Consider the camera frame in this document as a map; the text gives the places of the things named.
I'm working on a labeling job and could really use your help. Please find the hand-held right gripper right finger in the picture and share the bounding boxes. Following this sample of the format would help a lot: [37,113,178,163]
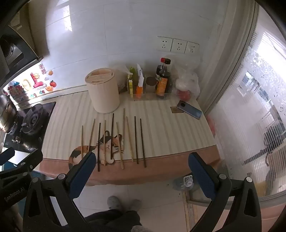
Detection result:
[188,152,262,232]

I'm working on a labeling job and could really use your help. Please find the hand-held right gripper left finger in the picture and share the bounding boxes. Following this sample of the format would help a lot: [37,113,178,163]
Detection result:
[22,152,96,232]

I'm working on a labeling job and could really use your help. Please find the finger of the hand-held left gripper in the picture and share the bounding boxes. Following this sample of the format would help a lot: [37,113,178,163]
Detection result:
[0,149,43,179]
[0,147,15,166]

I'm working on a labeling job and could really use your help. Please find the beige round chopstick holder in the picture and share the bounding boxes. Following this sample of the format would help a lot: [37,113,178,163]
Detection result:
[85,68,120,114]

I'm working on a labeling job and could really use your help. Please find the clear plastic bottle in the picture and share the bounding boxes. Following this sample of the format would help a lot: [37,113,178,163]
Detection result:
[173,175,200,191]

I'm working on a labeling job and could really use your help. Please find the black gas stove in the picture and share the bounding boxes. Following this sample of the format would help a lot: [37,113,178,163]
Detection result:
[4,101,57,153]

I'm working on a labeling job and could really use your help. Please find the calico cat shaped mat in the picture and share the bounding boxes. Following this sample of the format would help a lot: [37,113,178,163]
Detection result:
[68,130,125,167]

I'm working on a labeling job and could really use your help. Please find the metal cooking pot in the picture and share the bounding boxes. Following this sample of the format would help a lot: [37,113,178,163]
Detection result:
[0,94,19,132]

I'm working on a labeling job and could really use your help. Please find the grey slipper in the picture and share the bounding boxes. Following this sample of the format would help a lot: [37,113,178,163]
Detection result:
[107,196,122,210]

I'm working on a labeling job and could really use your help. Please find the person's dark trousers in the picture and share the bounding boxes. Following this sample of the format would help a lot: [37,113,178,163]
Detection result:
[84,209,148,232]

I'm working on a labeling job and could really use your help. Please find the blue smartphone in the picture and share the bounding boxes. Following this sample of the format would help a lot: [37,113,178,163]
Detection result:
[177,100,202,120]

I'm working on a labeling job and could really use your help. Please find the frosted sliding glass door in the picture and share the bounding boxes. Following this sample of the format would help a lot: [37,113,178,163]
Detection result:
[198,4,286,209]

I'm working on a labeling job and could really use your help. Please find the clear plastic bag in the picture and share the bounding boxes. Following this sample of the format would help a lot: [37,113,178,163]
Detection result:
[174,64,201,101]

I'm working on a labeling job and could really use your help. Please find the black cap orange label bottle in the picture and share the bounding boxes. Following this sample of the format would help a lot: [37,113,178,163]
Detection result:
[156,58,172,99]

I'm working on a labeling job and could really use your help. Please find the brown lid jar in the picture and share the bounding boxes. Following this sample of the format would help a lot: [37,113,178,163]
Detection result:
[146,77,157,93]

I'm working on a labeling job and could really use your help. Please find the black range hood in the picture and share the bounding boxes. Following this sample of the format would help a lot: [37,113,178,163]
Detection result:
[0,22,43,75]

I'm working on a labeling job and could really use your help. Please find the white and orange packet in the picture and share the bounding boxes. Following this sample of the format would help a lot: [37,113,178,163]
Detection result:
[136,64,145,99]

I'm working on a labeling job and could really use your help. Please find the red cap dark sauce bottle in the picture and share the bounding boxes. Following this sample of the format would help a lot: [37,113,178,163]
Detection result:
[156,57,167,90]

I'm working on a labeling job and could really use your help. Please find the colourful wall stickers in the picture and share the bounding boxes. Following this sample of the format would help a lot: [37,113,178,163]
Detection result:
[7,64,58,103]

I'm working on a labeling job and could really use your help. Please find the white wall socket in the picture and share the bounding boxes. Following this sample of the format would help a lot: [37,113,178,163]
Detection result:
[172,39,187,53]
[157,36,173,52]
[186,41,200,54]

